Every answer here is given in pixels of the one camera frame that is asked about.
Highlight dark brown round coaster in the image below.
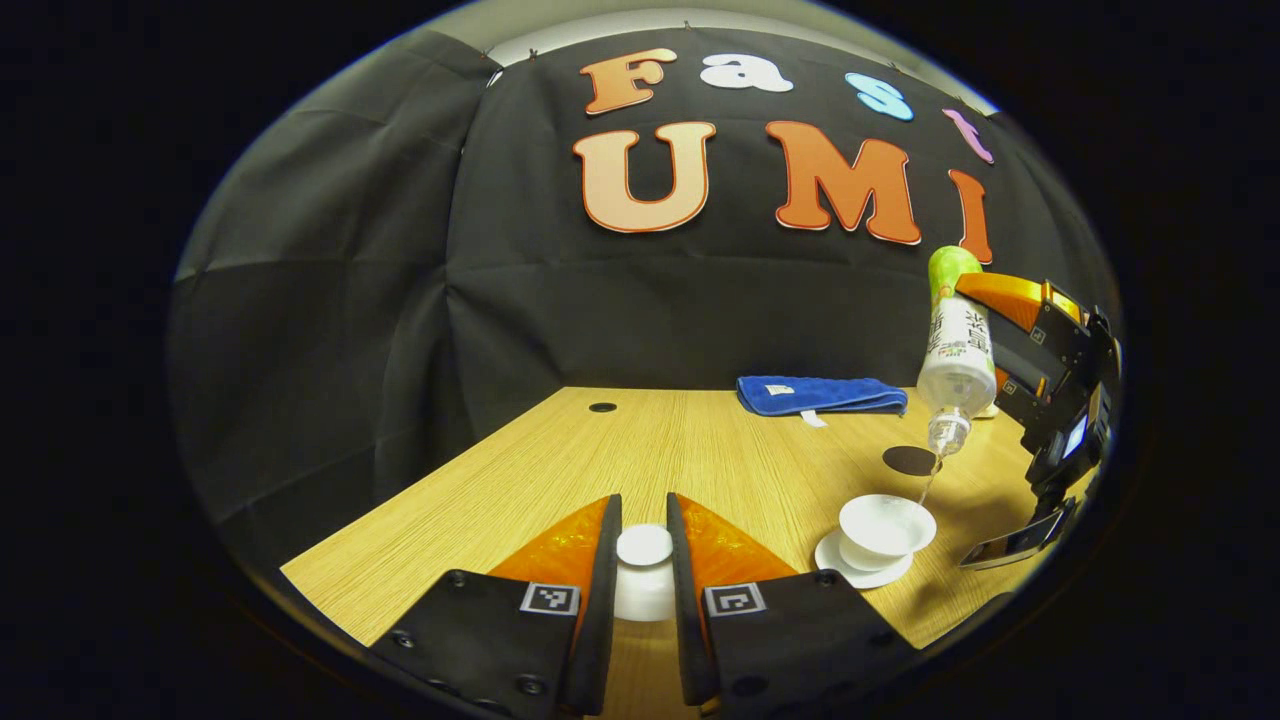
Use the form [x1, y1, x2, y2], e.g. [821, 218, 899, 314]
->
[882, 445, 941, 477]

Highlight white teacup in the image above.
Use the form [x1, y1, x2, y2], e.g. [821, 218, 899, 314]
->
[838, 493, 938, 571]

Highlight clear water bottle green label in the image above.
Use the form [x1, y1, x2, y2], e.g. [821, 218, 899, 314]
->
[917, 246, 998, 458]

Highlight white saucer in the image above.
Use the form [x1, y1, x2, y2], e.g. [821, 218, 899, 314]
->
[815, 530, 914, 590]

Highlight white teacup lid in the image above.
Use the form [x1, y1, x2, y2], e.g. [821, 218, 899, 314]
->
[612, 523, 677, 623]

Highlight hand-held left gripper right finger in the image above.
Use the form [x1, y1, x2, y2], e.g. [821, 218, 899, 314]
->
[667, 492, 916, 716]

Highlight blue folded towel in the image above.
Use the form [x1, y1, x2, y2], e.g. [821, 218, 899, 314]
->
[737, 375, 909, 429]

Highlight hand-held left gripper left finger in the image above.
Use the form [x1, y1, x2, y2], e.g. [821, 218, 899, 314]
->
[370, 493, 623, 718]

